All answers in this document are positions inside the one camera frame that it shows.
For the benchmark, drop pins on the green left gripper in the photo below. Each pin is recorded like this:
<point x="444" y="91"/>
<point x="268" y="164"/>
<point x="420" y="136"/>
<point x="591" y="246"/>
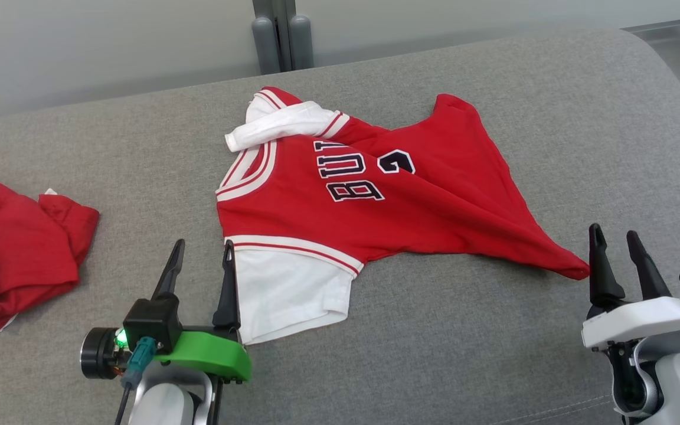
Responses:
<point x="210" y="353"/>

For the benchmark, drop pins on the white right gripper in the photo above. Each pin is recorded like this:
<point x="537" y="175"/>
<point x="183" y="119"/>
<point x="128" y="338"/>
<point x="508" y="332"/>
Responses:
<point x="641" y="319"/>

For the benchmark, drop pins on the red shorts with white stripe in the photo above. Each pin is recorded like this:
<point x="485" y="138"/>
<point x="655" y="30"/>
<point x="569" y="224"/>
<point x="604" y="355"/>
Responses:
<point x="15" y="248"/>

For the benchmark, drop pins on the red white basketball jersey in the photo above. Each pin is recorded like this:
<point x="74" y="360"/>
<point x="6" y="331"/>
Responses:
<point x="422" y="218"/>

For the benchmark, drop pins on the grey fabric sofa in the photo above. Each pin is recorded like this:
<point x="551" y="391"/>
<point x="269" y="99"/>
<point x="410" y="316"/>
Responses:
<point x="434" y="366"/>

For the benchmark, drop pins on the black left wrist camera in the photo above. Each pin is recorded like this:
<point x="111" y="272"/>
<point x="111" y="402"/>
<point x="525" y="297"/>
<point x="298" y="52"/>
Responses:
<point x="151" y="319"/>

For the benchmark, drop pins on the grey partition post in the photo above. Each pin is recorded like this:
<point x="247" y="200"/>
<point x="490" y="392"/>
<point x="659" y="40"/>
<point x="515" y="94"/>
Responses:
<point x="284" y="35"/>

